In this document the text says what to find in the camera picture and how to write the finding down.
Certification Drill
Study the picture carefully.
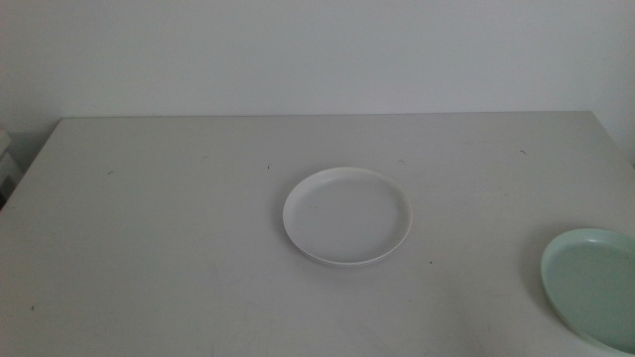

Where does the white shallow bowl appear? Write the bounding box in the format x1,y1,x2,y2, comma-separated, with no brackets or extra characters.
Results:
282,166,414,265

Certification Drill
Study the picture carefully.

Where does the pale green shallow bowl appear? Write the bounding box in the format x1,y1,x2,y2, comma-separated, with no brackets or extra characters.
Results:
539,227,635,356

